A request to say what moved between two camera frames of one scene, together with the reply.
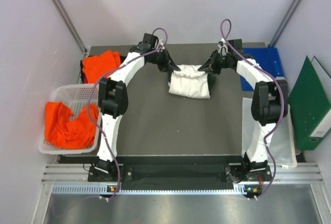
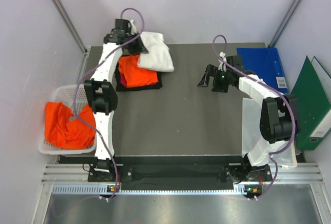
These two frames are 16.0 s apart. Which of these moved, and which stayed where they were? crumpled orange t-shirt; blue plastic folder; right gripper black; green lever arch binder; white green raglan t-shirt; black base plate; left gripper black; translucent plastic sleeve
Moved: white green raglan t-shirt; right gripper black; left gripper black
Stayed: blue plastic folder; crumpled orange t-shirt; green lever arch binder; black base plate; translucent plastic sleeve
